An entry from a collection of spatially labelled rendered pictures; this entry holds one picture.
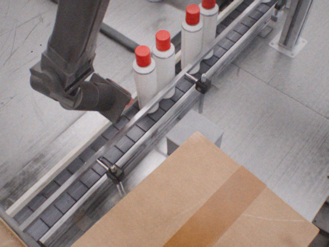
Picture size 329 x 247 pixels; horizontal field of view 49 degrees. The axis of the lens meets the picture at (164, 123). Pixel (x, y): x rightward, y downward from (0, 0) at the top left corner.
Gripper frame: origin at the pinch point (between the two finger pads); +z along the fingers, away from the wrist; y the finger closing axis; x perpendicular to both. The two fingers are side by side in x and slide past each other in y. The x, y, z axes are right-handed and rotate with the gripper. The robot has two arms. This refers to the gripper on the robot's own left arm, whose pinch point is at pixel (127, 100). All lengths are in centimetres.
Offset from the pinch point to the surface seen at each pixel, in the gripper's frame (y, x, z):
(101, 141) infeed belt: 2.3, 12.9, 2.1
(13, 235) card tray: 2.7, 37.7, -12.4
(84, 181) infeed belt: -2.3, 20.5, -4.1
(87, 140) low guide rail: 3.0, 12.9, -2.5
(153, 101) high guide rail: -4.1, -2.2, 4.0
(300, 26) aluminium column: -17, -36, 37
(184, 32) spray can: -0.1, -19.2, 8.9
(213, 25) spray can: -2.4, -24.0, 16.7
